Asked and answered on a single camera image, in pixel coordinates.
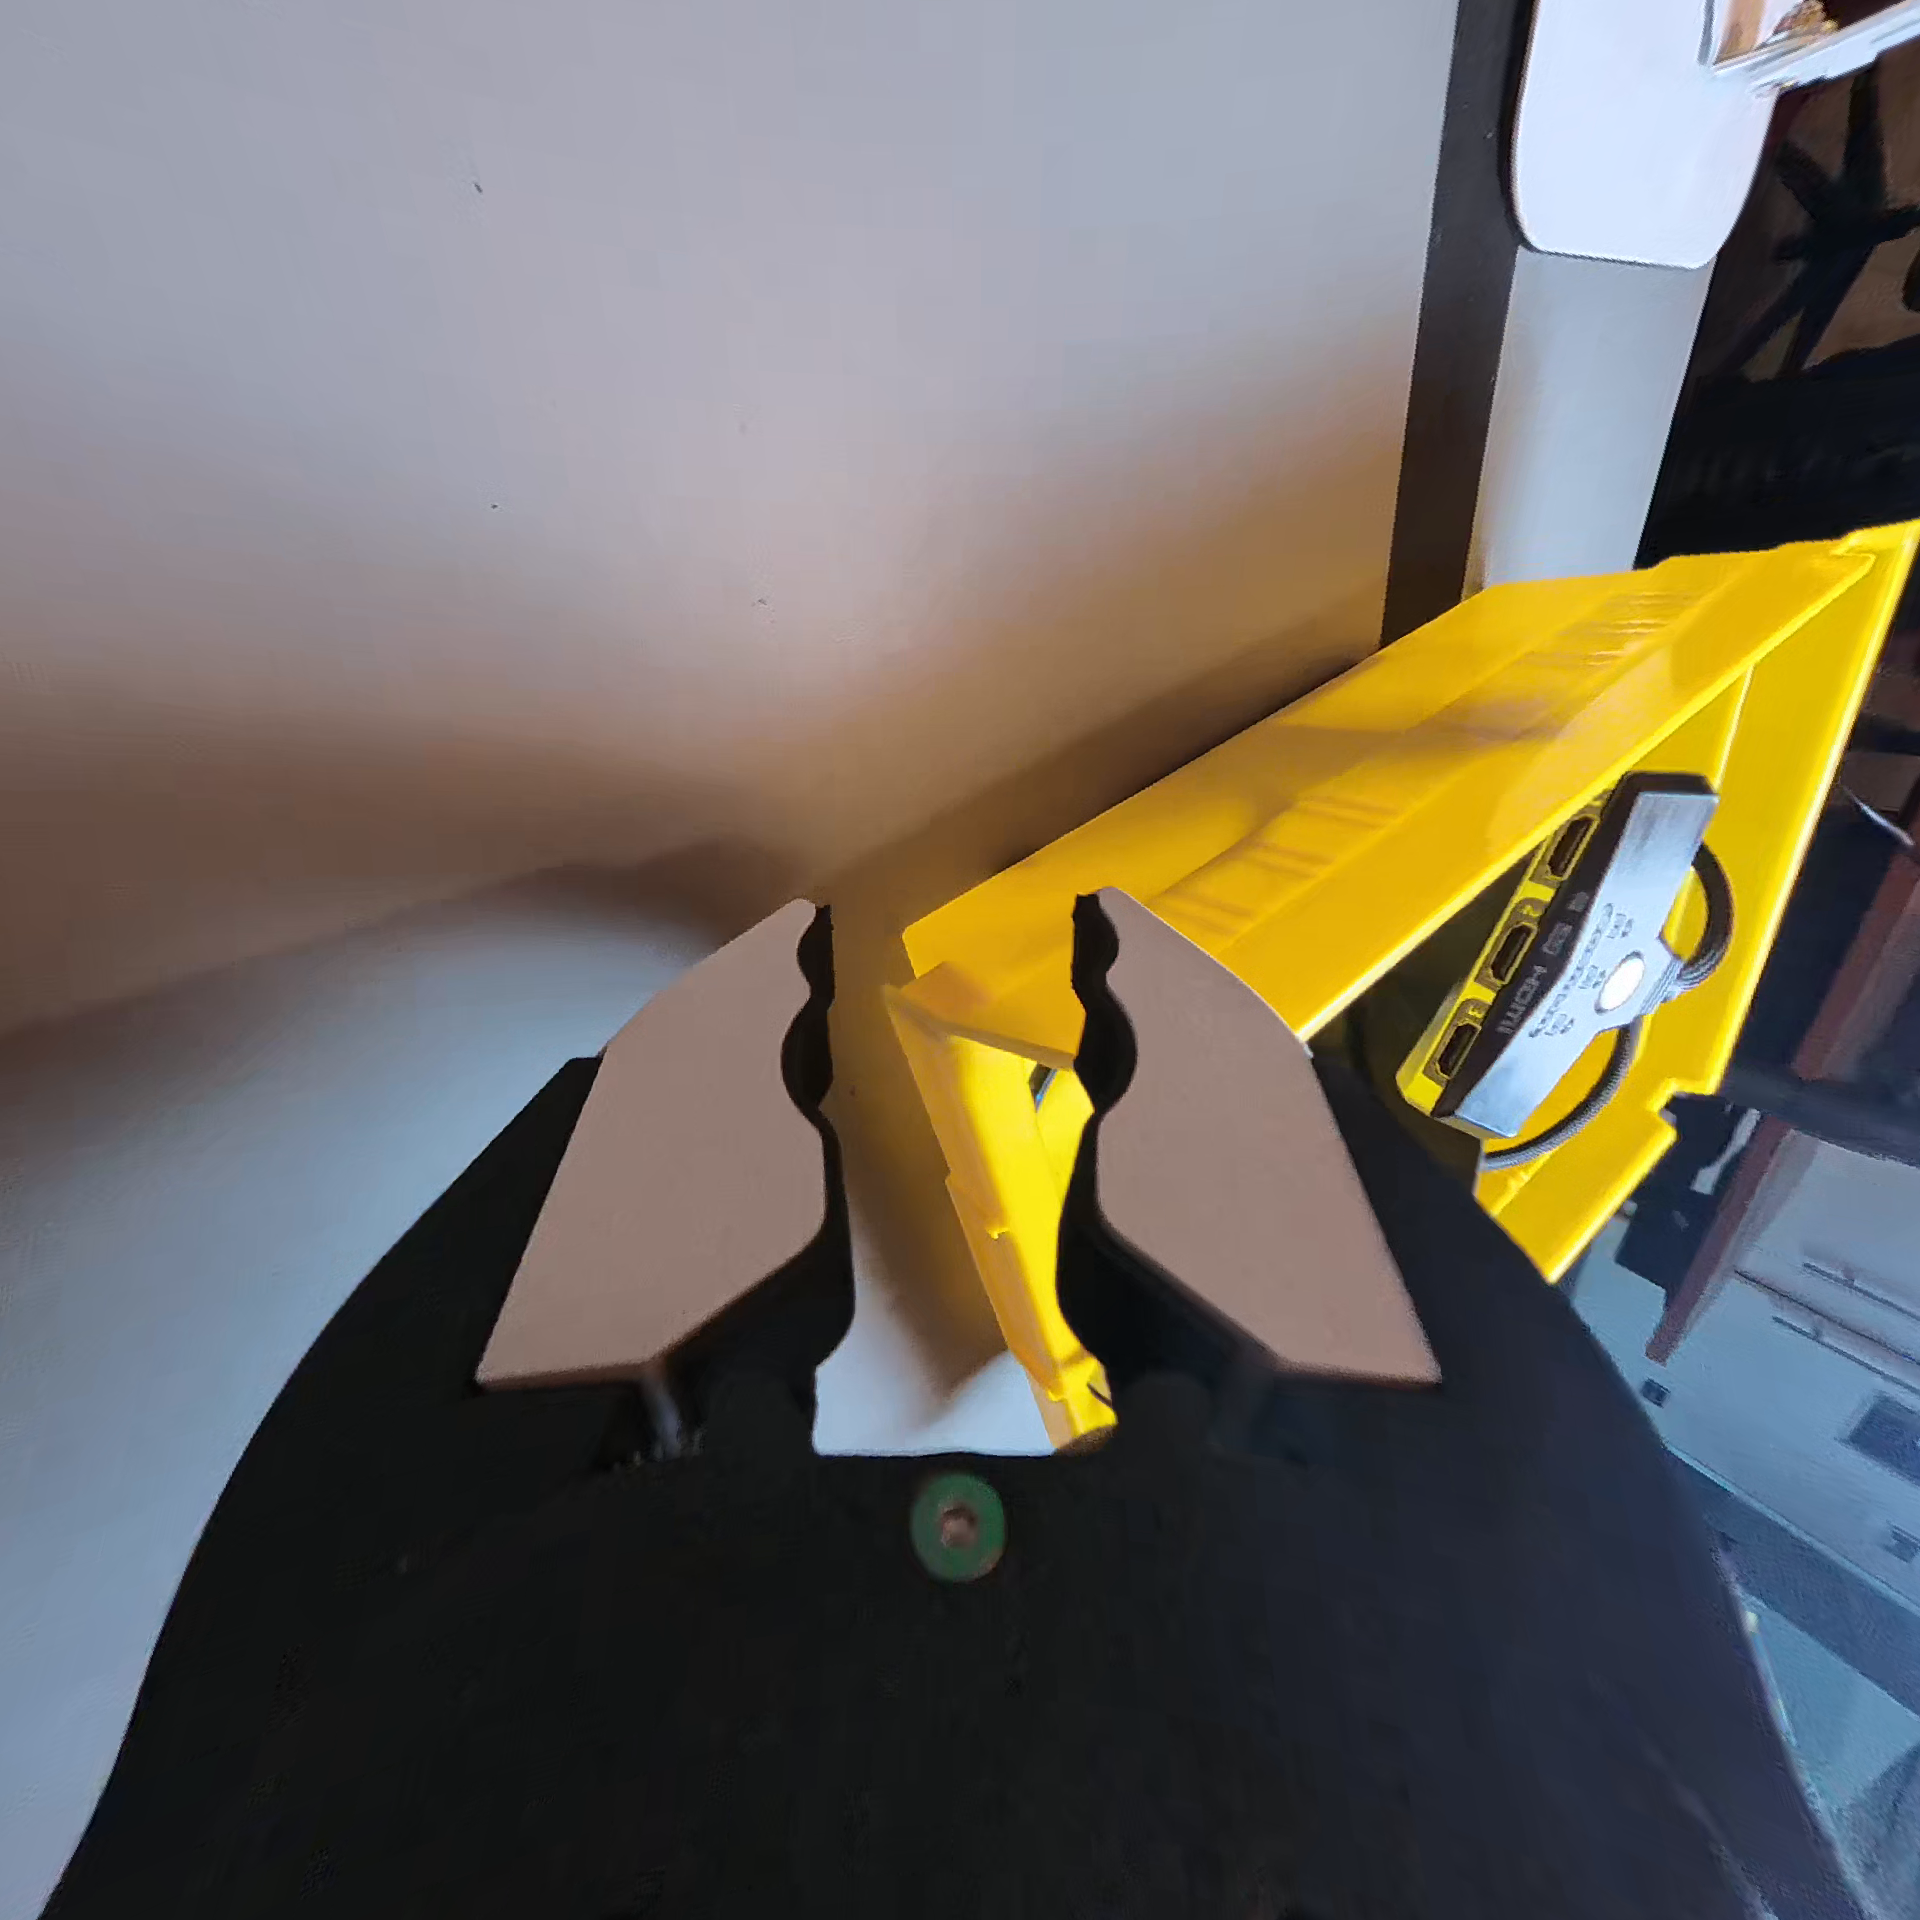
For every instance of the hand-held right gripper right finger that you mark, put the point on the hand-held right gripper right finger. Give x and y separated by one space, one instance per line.
1245 1202

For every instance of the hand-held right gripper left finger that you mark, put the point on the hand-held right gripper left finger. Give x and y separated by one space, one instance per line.
676 1184

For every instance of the silver hdmi port hub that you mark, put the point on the silver hdmi port hub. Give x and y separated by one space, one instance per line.
1589 960

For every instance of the yellow plastic bin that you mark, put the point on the yellow plastic bin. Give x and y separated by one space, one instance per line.
1349 780

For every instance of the white laptop stand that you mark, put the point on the white laptop stand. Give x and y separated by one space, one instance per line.
1621 149

